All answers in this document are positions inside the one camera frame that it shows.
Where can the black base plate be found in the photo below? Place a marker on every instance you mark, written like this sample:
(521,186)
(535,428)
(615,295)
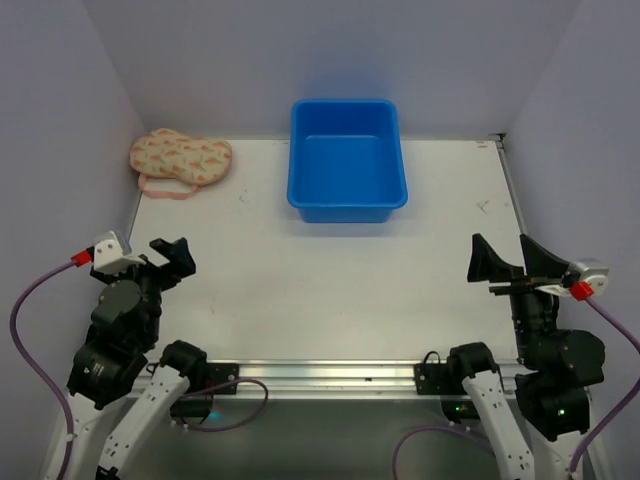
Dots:
(200,407)
(432,378)

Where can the aluminium mounting rail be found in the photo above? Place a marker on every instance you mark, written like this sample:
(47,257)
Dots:
(333,379)

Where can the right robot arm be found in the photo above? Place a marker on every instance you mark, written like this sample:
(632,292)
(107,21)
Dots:
(560,363)

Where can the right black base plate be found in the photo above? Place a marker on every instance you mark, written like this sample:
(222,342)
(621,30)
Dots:
(432,378)

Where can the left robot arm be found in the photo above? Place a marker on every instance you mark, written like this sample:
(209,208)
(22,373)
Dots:
(124,328)

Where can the floral mesh laundry bag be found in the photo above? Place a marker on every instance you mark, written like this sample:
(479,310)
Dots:
(166,154)

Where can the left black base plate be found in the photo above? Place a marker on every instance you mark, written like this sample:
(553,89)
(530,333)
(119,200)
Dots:
(200,407)

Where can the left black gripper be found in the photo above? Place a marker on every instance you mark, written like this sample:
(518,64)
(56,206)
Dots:
(151,268)

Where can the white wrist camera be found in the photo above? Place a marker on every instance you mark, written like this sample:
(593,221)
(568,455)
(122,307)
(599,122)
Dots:
(582,279)
(110,254)

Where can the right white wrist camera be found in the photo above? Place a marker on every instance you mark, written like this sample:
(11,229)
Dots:
(582,279)

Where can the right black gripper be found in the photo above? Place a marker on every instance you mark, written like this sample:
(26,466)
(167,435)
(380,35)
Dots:
(522,285)

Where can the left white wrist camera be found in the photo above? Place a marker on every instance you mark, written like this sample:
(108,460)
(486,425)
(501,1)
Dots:
(110,254)

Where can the blue plastic bin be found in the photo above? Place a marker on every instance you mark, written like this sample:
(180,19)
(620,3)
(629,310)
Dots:
(345,162)

